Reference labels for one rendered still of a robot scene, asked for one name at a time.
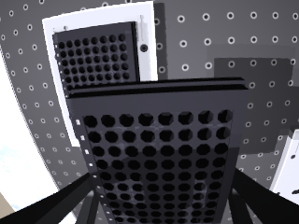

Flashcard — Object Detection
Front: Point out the black well plate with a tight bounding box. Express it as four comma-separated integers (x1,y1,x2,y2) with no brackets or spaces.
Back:
66,77,249,224
52,21,141,139

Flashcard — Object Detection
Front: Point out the black perforated breadboard plate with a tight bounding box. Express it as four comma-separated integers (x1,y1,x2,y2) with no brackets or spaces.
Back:
0,0,299,190

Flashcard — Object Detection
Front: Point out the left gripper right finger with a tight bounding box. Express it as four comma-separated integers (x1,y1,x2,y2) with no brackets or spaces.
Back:
228,168,299,224

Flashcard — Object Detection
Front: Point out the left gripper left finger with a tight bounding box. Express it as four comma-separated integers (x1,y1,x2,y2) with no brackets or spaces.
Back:
0,173,100,224

